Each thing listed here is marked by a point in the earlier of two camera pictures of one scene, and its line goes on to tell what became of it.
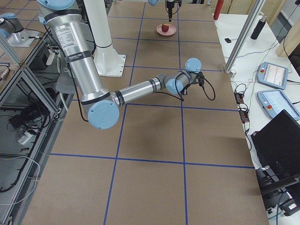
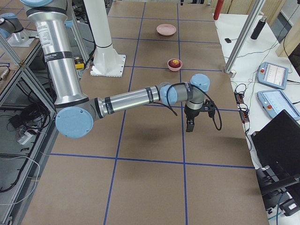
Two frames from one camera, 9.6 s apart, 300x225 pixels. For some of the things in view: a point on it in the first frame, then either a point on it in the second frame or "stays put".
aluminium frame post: [254, 13] stays put
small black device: [228, 40] stays put
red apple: [165, 27] to [174, 63]
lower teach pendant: [275, 101] stays put
